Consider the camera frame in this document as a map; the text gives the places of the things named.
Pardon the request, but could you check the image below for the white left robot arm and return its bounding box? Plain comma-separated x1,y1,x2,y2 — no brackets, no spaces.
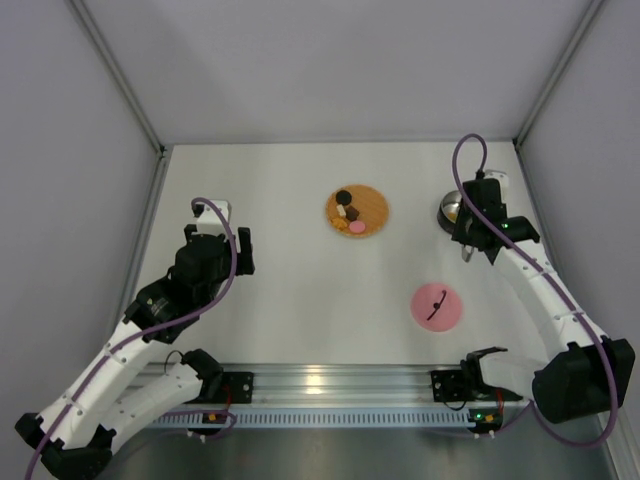
15,225,255,479

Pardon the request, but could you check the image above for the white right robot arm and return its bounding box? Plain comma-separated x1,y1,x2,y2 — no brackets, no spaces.
452,178,635,424

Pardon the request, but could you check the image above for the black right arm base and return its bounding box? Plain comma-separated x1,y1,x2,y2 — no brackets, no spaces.
430,369,474,404

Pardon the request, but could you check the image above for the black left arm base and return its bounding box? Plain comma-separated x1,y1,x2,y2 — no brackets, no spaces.
189,371,254,405

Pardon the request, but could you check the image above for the steel lunch box bowl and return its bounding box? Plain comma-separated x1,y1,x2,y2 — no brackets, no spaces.
437,191,462,234

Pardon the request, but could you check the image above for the pink lunch box lid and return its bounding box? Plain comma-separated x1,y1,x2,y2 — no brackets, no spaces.
410,283,463,333

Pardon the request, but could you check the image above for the woven bamboo tray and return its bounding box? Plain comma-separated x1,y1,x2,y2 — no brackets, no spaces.
325,184,390,239

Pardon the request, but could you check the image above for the yellow flower cookie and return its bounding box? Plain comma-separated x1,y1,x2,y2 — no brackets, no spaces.
331,217,349,231

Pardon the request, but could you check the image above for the pink round sandwich cookie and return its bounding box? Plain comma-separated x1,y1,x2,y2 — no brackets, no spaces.
349,221,366,235

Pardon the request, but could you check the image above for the brown chocolate block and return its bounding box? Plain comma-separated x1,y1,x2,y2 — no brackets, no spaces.
346,206,360,222

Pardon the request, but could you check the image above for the black round cookie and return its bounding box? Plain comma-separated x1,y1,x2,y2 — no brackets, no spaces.
335,190,352,205

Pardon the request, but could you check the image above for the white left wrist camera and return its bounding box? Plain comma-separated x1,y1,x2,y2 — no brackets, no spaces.
192,200,231,236

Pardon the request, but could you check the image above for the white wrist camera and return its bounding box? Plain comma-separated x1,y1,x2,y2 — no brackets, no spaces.
483,169,510,190
192,200,231,236

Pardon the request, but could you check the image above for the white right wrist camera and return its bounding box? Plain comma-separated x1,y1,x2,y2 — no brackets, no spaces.
483,169,510,190

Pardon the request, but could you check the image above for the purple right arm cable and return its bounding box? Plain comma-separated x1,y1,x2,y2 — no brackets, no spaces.
429,133,626,449

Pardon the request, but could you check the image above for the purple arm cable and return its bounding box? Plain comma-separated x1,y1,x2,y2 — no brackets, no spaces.
24,197,239,474
429,133,626,449

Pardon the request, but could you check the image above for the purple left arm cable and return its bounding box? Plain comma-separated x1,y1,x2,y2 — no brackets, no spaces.
24,197,239,474

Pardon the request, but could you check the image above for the aluminium mounting rail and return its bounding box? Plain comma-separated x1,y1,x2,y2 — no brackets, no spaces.
129,363,617,405

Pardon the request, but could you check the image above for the grey slotted cable duct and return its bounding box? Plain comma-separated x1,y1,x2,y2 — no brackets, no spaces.
149,405,481,429

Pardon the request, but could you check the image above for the right aluminium frame post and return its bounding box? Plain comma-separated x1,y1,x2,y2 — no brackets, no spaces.
513,0,609,153

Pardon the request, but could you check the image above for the aluminium frame post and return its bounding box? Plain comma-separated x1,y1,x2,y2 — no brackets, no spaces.
69,0,167,156
513,0,609,153

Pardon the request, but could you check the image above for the left aluminium frame post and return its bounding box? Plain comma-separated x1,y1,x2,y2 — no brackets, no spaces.
69,0,167,156

